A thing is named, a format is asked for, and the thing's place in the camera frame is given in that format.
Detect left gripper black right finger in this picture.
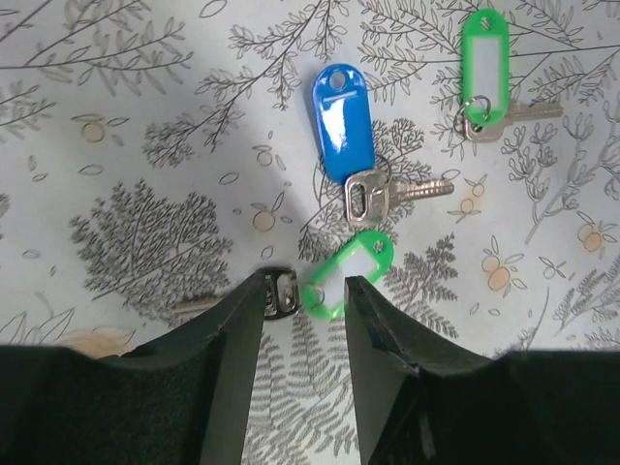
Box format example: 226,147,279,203
345,277,619,464

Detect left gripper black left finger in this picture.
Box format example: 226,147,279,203
1,272,266,464

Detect green tag key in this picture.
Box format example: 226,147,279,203
454,9,564,143
173,230,396,322

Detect blue tag key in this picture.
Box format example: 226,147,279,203
312,64,454,228

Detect floral table mat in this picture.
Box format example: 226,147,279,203
1,1,619,464

